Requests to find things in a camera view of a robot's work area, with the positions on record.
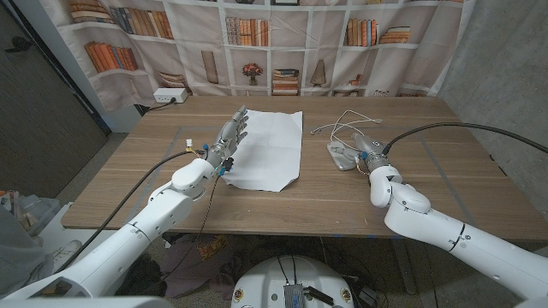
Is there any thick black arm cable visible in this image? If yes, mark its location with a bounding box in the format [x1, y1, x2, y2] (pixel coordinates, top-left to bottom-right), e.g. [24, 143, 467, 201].
[53, 149, 206, 275]
[382, 121, 548, 156]

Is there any clear plastic storage box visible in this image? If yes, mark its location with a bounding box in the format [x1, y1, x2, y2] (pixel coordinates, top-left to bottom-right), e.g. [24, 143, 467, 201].
[0, 190, 61, 236]

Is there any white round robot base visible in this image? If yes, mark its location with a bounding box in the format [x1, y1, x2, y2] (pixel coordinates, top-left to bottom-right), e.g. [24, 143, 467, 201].
[230, 255, 355, 308]

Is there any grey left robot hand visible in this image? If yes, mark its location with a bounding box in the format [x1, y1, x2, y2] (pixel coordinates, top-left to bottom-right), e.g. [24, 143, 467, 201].
[206, 104, 250, 169]

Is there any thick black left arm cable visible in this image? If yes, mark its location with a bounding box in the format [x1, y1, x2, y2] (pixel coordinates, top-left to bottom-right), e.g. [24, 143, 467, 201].
[53, 149, 206, 275]

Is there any grey metal table leg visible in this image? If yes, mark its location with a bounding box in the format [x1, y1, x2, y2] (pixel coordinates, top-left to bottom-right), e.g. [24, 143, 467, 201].
[391, 238, 419, 295]

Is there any purple cloth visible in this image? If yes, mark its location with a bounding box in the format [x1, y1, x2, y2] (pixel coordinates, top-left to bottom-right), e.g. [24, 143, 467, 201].
[160, 234, 241, 299]

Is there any white power strip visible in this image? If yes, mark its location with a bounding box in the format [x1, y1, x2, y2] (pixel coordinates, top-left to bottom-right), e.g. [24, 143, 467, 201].
[152, 87, 189, 104]

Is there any person in grey clothes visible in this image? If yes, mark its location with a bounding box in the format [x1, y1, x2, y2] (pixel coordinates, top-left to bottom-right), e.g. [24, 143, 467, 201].
[0, 204, 83, 296]

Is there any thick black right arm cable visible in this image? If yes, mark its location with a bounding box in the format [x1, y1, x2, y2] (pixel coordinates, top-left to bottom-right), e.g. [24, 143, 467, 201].
[382, 121, 548, 156]

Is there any thin white cable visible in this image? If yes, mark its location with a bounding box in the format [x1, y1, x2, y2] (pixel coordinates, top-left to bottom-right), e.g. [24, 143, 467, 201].
[311, 110, 384, 151]

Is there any black power strip cord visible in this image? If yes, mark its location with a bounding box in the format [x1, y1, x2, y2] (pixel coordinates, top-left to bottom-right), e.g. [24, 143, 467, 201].
[134, 97, 177, 116]

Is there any white paper sheet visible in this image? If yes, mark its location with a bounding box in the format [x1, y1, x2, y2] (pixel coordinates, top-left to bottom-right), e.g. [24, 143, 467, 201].
[222, 109, 304, 193]

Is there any printed bookshelf backdrop cloth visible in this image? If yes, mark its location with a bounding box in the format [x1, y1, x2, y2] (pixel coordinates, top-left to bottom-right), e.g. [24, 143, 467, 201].
[40, 0, 477, 113]

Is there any black bag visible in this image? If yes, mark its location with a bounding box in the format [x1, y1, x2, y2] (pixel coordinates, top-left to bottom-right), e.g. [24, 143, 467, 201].
[115, 254, 168, 298]

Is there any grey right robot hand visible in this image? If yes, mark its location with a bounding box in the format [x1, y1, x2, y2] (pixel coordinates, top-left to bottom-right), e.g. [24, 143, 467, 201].
[331, 131, 391, 173]

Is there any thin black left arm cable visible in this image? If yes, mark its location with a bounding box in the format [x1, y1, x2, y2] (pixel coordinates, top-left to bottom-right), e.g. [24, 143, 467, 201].
[162, 175, 222, 283]

